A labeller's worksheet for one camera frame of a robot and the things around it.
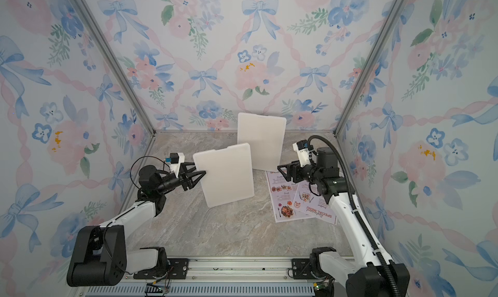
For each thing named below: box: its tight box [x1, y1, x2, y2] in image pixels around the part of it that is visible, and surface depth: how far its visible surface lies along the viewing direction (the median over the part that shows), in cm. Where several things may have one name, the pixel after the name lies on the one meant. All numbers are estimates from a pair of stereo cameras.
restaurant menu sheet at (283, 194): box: [265, 170, 316, 224], surface depth 94 cm
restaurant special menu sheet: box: [293, 180, 338, 226], surface depth 92 cm
